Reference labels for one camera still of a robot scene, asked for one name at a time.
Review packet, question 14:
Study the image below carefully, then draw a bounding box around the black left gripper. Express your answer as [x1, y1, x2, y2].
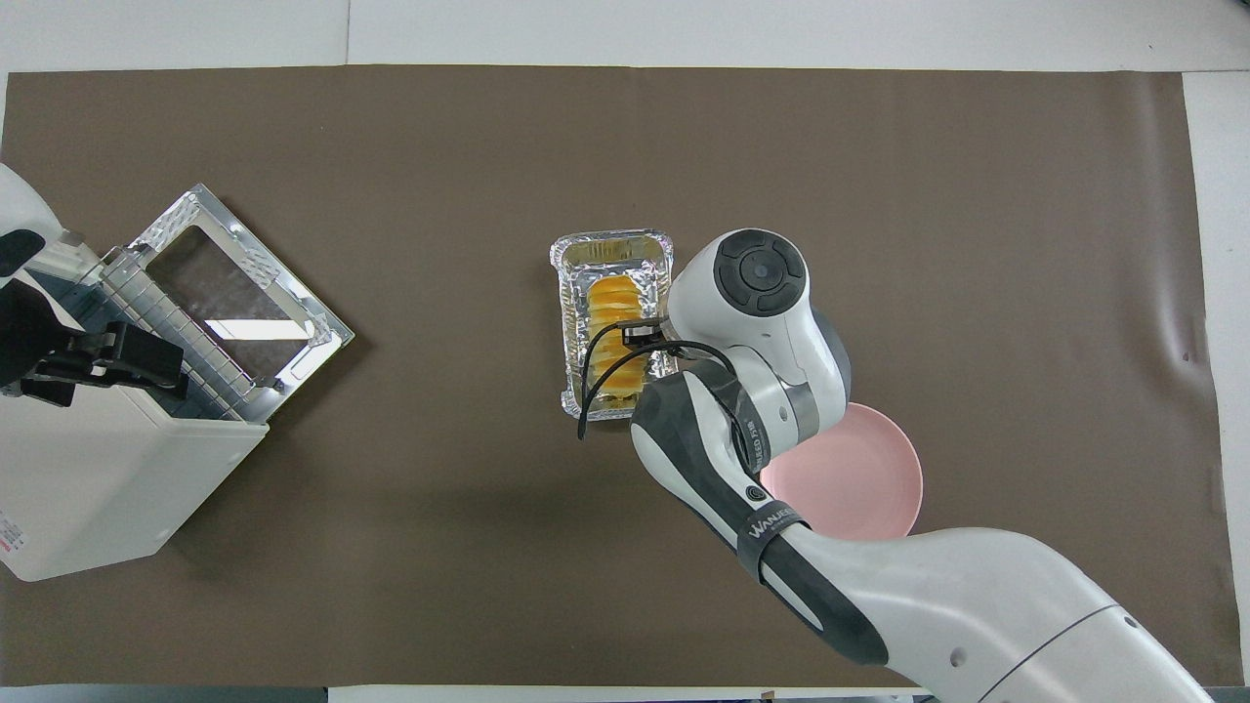
[0, 283, 188, 407]

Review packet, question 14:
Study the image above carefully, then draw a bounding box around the golden sliced bread loaf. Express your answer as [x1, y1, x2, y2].
[584, 275, 653, 403]

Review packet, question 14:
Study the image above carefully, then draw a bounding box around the aluminium foil baking tray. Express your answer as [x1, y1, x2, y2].
[549, 228, 677, 423]

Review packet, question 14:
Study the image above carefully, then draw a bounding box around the cream white toaster oven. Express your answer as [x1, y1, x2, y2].
[0, 225, 271, 584]

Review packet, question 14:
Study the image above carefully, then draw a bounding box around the pink round plate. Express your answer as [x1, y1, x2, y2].
[760, 402, 924, 544]

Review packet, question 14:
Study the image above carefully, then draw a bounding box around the brown table mat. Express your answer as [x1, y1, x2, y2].
[0, 64, 1246, 689]

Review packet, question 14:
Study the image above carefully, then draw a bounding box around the metal oven wire rack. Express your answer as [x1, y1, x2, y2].
[98, 247, 270, 423]

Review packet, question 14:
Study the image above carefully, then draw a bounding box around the glass oven door silver frame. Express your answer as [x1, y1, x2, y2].
[128, 183, 356, 407]

